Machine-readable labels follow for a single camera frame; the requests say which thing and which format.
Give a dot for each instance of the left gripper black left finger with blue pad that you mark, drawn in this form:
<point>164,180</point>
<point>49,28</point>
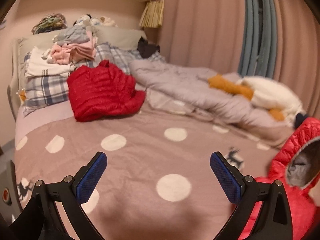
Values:
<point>40,218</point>

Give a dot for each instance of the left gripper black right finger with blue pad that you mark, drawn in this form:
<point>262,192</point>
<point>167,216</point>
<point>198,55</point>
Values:
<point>274,219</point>

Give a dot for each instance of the bright red hooded down jacket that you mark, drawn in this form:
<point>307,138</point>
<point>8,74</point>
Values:
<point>296,165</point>

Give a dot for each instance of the pink folded clothes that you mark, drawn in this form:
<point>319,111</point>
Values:
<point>74,52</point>

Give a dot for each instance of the navy blue garment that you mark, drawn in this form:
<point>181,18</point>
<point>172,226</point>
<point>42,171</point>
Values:
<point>299,119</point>

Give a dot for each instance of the brown polka dot bedspread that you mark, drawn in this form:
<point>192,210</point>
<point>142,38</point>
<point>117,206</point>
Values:
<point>158,183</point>

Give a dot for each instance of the white plush goose toy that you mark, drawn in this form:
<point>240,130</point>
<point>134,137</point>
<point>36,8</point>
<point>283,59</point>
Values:
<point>280,101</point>

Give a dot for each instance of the folded dark red down jacket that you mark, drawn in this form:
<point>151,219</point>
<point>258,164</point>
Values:
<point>103,91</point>

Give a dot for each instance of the plaid blue white pillow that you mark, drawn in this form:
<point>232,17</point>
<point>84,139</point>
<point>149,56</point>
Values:
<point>45,91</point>

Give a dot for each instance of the white folded shirt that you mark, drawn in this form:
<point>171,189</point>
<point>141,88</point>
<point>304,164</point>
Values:
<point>37,66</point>

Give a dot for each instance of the rumpled grey lilac duvet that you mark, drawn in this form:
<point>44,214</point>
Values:
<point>185,91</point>

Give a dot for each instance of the blue grey curtain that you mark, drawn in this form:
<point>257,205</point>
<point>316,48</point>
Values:
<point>259,47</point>

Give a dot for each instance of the grey folded garment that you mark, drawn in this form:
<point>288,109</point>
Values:
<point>76,34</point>

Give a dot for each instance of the small black garment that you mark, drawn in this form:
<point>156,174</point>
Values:
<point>146,49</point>

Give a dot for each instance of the green tangled yarn bundle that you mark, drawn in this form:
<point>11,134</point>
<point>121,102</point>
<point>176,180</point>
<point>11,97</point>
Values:
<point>50,23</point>

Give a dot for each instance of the beige pillow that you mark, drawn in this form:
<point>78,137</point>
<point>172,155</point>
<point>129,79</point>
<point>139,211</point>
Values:
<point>123,38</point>

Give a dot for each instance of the stuffed toys on headboard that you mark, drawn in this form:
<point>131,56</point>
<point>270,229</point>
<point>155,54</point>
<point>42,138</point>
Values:
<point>86,20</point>

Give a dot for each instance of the pink curtain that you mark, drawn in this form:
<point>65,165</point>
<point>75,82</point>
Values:
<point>209,33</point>

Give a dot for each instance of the fringed beige lampshade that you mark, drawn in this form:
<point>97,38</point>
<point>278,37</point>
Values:
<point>152,16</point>

